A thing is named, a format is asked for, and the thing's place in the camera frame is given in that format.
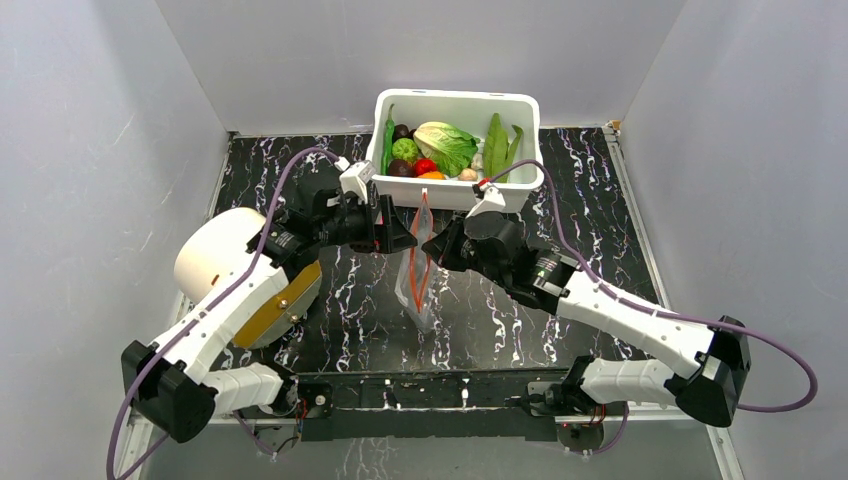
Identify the orange fruit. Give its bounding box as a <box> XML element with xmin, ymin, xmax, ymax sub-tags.
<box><xmin>419</xmin><ymin>171</ymin><xmax>445</xmax><ymax>180</ymax></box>

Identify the green napa cabbage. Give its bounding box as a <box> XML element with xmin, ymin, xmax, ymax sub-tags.
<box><xmin>413</xmin><ymin>121</ymin><xmax>480</xmax><ymax>177</ymax></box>

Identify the green bumpy fruit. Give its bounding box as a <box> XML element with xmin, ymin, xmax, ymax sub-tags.
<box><xmin>391</xmin><ymin>138</ymin><xmax>420</xmax><ymax>164</ymax></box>

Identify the green leafy vegetable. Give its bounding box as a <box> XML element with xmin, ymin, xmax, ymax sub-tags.
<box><xmin>482</xmin><ymin>113</ymin><xmax>524</xmax><ymax>178</ymax></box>

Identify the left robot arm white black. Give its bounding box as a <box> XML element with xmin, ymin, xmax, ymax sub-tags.
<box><xmin>121</xmin><ymin>178</ymin><xmax>417</xmax><ymax>443</ymax></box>

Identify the dark purple fruit front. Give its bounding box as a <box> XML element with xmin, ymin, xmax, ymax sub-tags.
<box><xmin>387</xmin><ymin>159</ymin><xmax>416</xmax><ymax>178</ymax></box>

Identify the beige mushroom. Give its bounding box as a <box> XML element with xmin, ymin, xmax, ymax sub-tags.
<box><xmin>457</xmin><ymin>153</ymin><xmax>484</xmax><ymax>182</ymax></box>

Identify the red tomato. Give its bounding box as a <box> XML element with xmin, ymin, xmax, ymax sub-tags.
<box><xmin>414</xmin><ymin>158</ymin><xmax>439</xmax><ymax>177</ymax></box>

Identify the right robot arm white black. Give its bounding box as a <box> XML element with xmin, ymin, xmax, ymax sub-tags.
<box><xmin>422</xmin><ymin>212</ymin><xmax>750</xmax><ymax>427</ymax></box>

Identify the clear zip top bag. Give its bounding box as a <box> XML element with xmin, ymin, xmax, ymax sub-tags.
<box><xmin>395</xmin><ymin>188</ymin><xmax>435</xmax><ymax>333</ymax></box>

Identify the white plastic bin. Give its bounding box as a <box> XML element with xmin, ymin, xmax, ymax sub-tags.
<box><xmin>364</xmin><ymin>89</ymin><xmax>543</xmax><ymax>211</ymax></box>

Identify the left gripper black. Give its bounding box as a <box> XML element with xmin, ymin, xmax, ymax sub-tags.
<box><xmin>317</xmin><ymin>196</ymin><xmax>417</xmax><ymax>256</ymax></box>

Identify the white cylindrical drum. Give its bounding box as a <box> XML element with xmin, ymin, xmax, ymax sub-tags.
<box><xmin>173</xmin><ymin>207</ymin><xmax>324</xmax><ymax>351</ymax></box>

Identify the long green chili pepper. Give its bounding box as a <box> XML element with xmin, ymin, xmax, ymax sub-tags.
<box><xmin>381</xmin><ymin>103</ymin><xmax>396</xmax><ymax>175</ymax></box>

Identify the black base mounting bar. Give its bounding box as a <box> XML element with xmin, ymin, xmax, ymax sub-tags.
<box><xmin>297</xmin><ymin>368</ymin><xmax>607</xmax><ymax>451</ymax></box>

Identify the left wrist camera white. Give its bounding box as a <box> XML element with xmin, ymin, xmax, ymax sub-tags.
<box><xmin>333</xmin><ymin>157</ymin><xmax>376</xmax><ymax>203</ymax></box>

